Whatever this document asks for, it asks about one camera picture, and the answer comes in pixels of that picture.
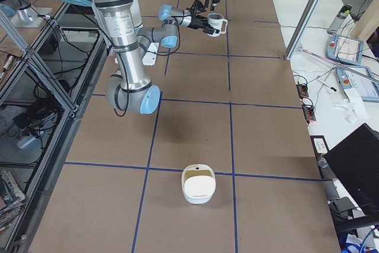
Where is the white ribbed mug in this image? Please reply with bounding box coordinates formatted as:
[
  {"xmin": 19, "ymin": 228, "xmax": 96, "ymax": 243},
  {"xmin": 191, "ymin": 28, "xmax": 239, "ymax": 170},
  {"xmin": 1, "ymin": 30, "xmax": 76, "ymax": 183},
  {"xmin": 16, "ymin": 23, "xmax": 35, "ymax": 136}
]
[{"xmin": 207, "ymin": 13, "xmax": 228, "ymax": 37}]

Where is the orange circuit board far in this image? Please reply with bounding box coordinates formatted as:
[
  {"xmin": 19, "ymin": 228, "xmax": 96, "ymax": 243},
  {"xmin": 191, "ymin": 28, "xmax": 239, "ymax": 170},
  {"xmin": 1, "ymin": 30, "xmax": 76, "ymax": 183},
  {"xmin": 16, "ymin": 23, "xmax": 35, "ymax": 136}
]
[{"xmin": 296, "ymin": 84, "xmax": 309, "ymax": 98}]

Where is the orange circuit board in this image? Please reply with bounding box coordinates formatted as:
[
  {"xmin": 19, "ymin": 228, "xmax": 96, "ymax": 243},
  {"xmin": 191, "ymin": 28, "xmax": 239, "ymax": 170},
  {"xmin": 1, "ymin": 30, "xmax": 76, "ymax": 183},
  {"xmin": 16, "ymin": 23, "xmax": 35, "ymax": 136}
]
[
  {"xmin": 296, "ymin": 84, "xmax": 309, "ymax": 98},
  {"xmin": 301, "ymin": 104, "xmax": 316, "ymax": 123}
]

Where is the grey water bottle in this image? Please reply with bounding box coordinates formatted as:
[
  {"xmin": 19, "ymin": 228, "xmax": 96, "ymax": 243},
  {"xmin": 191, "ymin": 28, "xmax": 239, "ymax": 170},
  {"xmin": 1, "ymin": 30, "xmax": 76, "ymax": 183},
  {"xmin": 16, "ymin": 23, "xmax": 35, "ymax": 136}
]
[{"xmin": 327, "ymin": 4, "xmax": 352, "ymax": 35}]

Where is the orange circuit board near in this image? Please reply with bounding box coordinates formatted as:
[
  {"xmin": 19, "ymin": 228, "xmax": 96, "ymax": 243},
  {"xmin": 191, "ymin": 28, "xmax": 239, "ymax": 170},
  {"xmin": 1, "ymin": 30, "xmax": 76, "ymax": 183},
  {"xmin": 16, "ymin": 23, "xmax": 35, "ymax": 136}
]
[{"xmin": 301, "ymin": 104, "xmax": 316, "ymax": 123}]

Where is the teach pendant far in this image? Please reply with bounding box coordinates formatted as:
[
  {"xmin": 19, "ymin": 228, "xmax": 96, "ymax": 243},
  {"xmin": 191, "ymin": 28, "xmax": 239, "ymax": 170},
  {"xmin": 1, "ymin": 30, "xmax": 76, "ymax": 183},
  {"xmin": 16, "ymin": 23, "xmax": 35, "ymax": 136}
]
[{"xmin": 326, "ymin": 34, "xmax": 364, "ymax": 66}]

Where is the teach pendant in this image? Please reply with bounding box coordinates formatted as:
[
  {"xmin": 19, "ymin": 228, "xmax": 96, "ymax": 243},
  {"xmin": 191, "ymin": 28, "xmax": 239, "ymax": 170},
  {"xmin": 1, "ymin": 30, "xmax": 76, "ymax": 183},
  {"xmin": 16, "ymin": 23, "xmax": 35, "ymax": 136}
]
[
  {"xmin": 326, "ymin": 34, "xmax": 364, "ymax": 66},
  {"xmin": 336, "ymin": 66, "xmax": 378, "ymax": 103}
]

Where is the white lidded container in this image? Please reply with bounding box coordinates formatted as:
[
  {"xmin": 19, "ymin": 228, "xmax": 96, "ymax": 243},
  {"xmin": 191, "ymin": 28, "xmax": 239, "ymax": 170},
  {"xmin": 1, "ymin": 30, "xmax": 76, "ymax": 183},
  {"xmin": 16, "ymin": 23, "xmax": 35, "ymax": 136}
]
[{"xmin": 181, "ymin": 164, "xmax": 216, "ymax": 204}]

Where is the white label card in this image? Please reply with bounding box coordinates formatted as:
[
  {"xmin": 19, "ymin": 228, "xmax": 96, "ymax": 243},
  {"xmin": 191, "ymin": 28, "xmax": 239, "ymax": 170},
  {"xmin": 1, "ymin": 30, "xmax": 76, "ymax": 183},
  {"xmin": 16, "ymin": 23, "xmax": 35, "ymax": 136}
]
[{"xmin": 313, "ymin": 137, "xmax": 328, "ymax": 154}]

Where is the teach pendant near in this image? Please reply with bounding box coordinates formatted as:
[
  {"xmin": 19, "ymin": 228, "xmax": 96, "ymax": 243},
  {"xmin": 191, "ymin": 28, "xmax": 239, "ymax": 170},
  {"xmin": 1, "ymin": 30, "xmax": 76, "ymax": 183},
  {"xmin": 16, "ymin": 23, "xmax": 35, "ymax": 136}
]
[{"xmin": 336, "ymin": 66, "xmax": 378, "ymax": 103}]

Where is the black laptop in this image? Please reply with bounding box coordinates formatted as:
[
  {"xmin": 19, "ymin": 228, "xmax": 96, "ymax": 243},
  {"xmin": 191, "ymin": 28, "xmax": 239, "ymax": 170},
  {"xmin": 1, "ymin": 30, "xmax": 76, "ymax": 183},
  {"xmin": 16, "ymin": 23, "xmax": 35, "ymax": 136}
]
[{"xmin": 325, "ymin": 123, "xmax": 378, "ymax": 215}]

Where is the white power strip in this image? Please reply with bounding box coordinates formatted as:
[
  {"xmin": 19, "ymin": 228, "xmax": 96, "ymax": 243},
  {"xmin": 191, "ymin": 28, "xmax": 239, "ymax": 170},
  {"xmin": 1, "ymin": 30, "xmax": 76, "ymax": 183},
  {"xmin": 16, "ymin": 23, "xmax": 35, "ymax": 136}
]
[{"xmin": 17, "ymin": 134, "xmax": 37, "ymax": 149}]

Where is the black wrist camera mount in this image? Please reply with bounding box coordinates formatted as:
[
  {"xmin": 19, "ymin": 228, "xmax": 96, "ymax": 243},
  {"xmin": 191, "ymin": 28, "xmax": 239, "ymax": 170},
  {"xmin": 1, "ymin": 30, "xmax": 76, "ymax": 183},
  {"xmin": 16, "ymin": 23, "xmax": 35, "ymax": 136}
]
[{"xmin": 186, "ymin": 0, "xmax": 207, "ymax": 14}]

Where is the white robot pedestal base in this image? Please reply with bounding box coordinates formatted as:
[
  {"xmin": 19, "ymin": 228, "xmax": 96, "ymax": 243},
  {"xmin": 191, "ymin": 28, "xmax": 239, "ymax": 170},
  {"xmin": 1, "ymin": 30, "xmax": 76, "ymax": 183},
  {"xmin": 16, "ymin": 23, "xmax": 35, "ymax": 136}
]
[{"xmin": 142, "ymin": 43, "xmax": 159, "ymax": 66}]

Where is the aluminium frame post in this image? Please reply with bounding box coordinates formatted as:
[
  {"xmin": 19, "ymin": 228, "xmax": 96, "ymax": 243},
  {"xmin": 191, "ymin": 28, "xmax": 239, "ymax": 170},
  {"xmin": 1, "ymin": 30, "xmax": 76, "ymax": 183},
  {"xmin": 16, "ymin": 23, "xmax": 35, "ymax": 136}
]
[{"xmin": 284, "ymin": 0, "xmax": 320, "ymax": 60}]

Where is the aluminium table frame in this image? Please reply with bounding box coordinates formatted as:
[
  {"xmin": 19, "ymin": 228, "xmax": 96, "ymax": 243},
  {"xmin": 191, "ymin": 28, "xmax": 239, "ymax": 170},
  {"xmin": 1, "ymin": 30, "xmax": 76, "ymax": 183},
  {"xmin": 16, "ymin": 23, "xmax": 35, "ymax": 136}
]
[{"xmin": 1, "ymin": 4, "xmax": 107, "ymax": 252}]

